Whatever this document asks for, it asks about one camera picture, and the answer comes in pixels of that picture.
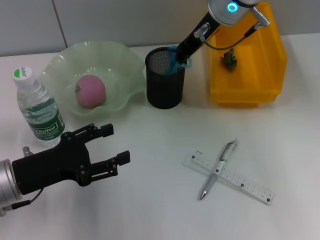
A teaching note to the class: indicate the transparent plastic ruler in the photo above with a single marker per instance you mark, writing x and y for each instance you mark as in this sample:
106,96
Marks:
250,186

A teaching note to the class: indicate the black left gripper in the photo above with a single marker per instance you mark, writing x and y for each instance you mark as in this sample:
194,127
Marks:
50,167

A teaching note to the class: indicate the clear green-label water bottle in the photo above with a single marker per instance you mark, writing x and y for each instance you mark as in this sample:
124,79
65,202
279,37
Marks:
42,120

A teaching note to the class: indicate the pale green glass fruit plate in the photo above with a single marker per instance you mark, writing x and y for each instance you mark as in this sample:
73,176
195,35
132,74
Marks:
62,65

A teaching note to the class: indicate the blue plastic scissors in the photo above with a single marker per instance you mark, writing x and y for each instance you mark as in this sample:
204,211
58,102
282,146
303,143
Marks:
172,66

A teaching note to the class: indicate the yellow plastic bin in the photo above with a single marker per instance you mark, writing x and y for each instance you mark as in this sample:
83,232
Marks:
270,75

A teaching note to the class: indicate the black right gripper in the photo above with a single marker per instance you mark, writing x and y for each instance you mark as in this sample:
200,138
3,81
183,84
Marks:
197,32

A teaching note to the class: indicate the white grey ballpoint pen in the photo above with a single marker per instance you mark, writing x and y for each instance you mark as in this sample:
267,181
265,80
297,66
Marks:
220,166

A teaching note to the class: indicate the green toy frog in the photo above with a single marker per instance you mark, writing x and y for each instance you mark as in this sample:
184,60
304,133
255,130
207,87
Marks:
228,61

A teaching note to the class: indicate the black mesh pen holder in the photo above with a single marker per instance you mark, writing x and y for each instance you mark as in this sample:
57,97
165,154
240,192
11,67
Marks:
162,87

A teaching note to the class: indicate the pink peach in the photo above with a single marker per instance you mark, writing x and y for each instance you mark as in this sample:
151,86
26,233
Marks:
91,91

